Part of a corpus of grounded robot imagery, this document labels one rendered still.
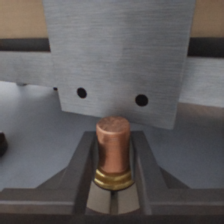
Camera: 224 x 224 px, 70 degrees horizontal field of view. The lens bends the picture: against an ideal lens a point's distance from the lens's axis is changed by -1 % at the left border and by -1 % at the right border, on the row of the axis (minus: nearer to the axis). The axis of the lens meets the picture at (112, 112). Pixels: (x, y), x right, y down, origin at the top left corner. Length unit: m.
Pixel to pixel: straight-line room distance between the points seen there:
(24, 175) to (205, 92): 0.27
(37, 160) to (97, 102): 0.19
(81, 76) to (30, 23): 0.18
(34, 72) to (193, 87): 0.22
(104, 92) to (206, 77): 0.10
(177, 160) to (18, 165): 0.27
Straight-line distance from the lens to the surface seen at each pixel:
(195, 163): 0.31
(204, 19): 0.23
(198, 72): 0.19
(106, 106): 0.16
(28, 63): 0.28
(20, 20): 0.34
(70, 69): 0.16
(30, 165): 0.31
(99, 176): 0.16
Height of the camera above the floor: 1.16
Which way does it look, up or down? 27 degrees up
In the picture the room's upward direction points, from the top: 179 degrees clockwise
